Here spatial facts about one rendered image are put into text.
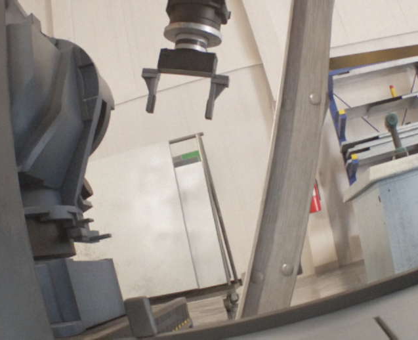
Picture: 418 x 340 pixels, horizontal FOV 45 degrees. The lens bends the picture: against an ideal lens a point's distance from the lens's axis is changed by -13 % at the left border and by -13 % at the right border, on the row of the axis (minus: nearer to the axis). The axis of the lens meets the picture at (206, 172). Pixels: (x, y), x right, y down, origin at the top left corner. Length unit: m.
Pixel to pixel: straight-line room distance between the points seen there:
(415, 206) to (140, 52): 6.01
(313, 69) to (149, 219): 4.16
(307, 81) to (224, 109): 6.51
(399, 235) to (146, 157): 3.24
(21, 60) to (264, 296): 0.68
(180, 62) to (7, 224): 0.87
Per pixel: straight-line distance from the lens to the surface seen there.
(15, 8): 1.70
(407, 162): 2.23
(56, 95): 1.20
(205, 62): 1.27
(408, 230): 2.27
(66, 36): 8.22
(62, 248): 1.26
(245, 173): 7.08
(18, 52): 1.13
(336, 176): 7.04
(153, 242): 4.80
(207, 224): 4.80
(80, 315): 1.11
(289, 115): 0.75
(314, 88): 0.76
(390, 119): 2.46
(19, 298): 0.46
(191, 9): 1.28
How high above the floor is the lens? 0.44
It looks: 9 degrees up
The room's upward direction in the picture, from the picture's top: 13 degrees counter-clockwise
